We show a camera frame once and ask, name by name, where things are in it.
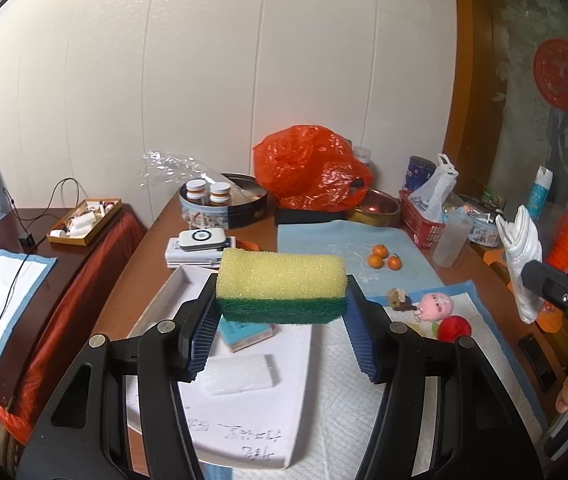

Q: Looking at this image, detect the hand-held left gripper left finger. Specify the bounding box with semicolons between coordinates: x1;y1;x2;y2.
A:
16;272;225;480

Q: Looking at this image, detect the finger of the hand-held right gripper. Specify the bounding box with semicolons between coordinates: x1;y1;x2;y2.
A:
521;259;568;346

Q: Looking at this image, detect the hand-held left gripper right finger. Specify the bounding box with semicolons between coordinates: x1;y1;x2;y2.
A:
341;272;544;480

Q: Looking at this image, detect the white glove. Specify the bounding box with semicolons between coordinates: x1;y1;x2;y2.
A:
494;205;544;324

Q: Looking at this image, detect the shallow white box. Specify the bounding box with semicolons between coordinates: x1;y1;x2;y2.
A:
126;262;315;471

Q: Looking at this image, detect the pink plush doll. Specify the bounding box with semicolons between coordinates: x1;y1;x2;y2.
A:
411;292;455;322

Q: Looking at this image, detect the yellow green sponge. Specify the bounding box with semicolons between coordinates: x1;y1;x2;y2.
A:
215;247;349;325

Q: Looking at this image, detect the small blue paper box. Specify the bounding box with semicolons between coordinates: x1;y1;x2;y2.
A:
219;317;277;351

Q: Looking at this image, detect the small doll figure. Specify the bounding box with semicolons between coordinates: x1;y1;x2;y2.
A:
388;287;417;311

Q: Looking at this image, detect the white foam piece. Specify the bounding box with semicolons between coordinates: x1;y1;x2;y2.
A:
196;354;281;397

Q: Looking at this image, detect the black phone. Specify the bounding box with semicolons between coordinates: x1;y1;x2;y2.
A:
518;334;557;392

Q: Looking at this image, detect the stack of white devices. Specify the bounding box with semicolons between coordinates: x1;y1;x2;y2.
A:
165;236;237;270

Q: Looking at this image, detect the white quilted absorbent pad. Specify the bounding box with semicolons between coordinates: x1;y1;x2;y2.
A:
309;280;549;480

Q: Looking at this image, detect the round cookie tin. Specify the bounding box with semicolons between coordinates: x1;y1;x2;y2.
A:
466;210;507;248

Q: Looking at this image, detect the white power bank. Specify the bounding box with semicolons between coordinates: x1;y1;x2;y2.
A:
178;228;227;252

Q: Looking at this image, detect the blue spray can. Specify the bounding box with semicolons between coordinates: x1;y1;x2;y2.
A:
524;166;553;221

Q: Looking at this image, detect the red ball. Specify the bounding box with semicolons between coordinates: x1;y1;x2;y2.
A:
438;315;473;343

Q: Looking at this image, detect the light blue cloth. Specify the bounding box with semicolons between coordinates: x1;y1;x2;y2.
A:
277;221;444;301

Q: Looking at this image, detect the clear plastic measuring cup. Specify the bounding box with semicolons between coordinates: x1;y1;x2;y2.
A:
432;208;470;268

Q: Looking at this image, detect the large round printed tin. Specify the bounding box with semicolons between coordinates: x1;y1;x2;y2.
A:
180;174;269;231

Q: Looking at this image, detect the red plastic basket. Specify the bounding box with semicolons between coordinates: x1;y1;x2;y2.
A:
399;190;447;250

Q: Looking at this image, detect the gold metal bowl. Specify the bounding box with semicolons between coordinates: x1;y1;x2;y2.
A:
346;189;402;228

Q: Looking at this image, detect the black flat box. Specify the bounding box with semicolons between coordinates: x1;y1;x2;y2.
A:
274;205;352;226

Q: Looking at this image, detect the side table with red cloth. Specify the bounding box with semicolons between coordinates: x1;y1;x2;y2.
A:
0;205;147;431

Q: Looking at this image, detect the brown pill bottle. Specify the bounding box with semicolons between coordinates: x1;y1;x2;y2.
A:
209;181;232;205
185;179;207;206

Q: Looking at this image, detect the white plastic bag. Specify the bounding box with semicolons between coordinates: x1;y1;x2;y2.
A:
408;154;459;223

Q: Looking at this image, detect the wooden tray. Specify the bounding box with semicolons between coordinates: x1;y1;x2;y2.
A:
46;199;123;247

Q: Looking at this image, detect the clear plastic wrap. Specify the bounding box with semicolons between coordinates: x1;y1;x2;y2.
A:
139;149;235;191

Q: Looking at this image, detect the orange plastic bag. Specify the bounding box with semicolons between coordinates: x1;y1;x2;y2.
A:
253;124;373;212

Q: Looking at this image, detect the frosted floral glass panel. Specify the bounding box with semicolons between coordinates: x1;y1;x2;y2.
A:
484;0;568;211

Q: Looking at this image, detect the red paper-cut decoration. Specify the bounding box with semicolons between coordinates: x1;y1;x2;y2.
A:
532;37;568;111

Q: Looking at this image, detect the black cable with adapter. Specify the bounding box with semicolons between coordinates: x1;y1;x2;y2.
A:
0;177;90;348

